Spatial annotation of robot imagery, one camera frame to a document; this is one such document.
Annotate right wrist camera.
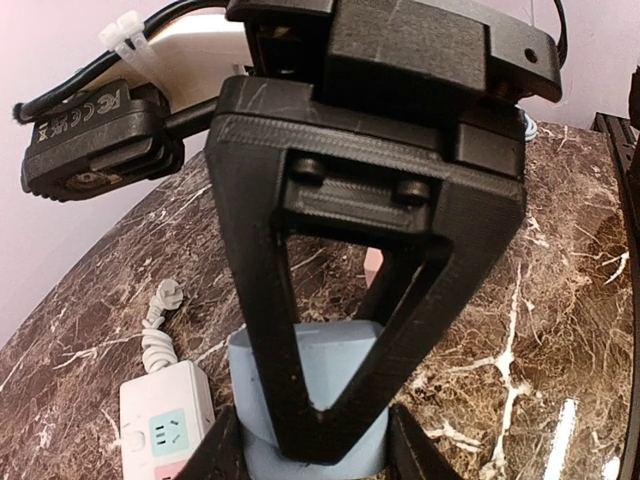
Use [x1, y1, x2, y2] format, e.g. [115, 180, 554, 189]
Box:
[13, 1, 251, 202]

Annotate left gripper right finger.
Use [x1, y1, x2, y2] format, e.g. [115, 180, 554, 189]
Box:
[387, 404, 462, 480]

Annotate small blue plug adapter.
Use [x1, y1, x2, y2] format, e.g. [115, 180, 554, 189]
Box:
[228, 320, 388, 479]

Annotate white multicolour power strip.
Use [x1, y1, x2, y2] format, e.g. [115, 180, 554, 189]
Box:
[119, 279, 215, 480]

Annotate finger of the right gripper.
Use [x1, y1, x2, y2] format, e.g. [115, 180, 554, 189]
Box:
[205, 77, 526, 465]
[355, 250, 398, 320]

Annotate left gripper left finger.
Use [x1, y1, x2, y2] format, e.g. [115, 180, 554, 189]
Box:
[174, 406, 248, 480]

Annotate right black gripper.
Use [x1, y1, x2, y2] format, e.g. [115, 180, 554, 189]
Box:
[226, 1, 563, 105]

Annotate large pink cube socket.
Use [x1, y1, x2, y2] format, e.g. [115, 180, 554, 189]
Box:
[363, 248, 384, 288]

